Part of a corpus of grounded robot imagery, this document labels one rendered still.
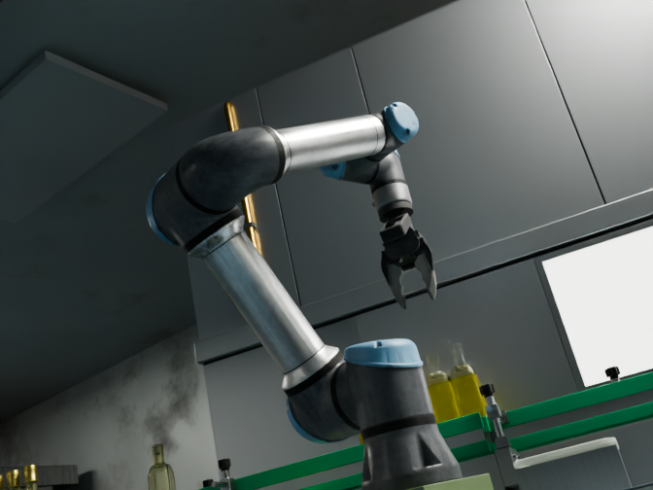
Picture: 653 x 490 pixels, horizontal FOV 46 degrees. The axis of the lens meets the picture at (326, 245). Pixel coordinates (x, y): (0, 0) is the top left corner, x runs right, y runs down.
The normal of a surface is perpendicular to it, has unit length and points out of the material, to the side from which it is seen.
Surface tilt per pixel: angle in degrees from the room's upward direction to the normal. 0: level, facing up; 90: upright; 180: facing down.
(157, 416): 90
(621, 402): 90
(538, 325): 90
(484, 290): 90
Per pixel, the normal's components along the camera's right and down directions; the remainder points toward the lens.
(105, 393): -0.62, -0.19
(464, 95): -0.36, -0.30
